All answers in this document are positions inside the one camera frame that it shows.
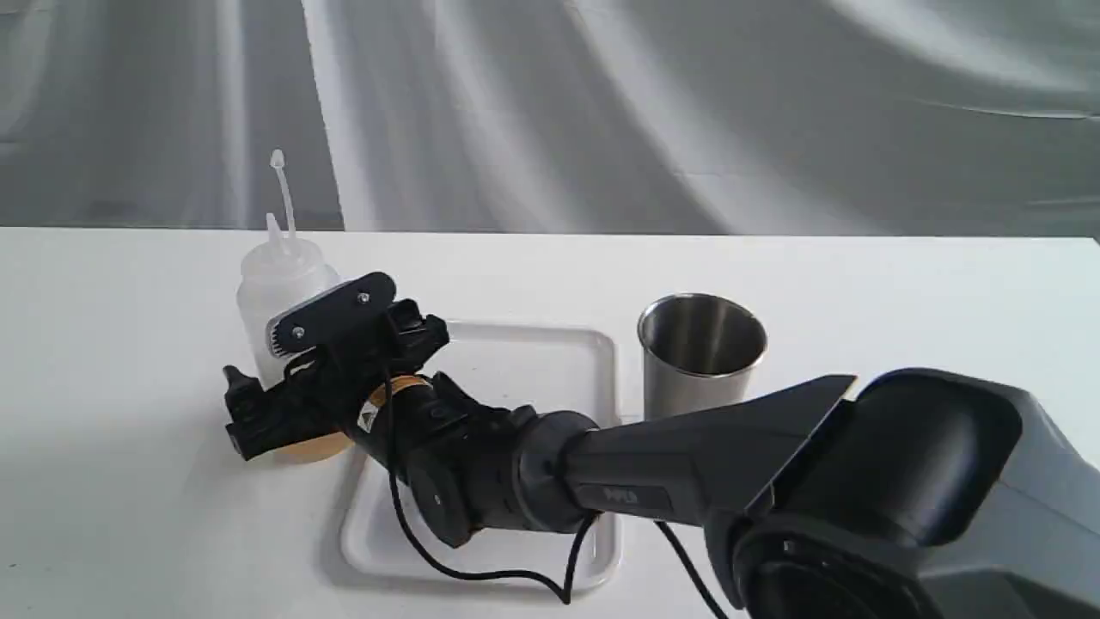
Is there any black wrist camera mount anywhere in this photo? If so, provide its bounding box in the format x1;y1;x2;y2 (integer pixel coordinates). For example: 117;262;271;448
266;272;396;358

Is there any white rectangular plastic tray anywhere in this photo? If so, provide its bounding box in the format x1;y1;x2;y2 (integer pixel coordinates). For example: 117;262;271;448
341;322;622;581

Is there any clear plastic squeeze bottle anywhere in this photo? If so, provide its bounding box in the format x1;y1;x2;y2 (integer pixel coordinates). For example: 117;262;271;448
237;150;362;465

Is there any grey draped backdrop cloth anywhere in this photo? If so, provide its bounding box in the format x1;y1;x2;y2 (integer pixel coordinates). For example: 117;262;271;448
3;1;1099;237

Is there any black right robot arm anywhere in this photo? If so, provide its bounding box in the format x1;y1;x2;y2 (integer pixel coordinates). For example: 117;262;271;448
223;299;1097;618

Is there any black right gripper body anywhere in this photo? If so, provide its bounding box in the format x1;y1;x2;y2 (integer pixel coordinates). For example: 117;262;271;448
268;299;450;447

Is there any stainless steel cup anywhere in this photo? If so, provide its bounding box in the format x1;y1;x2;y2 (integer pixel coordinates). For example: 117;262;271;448
637;292;767;420

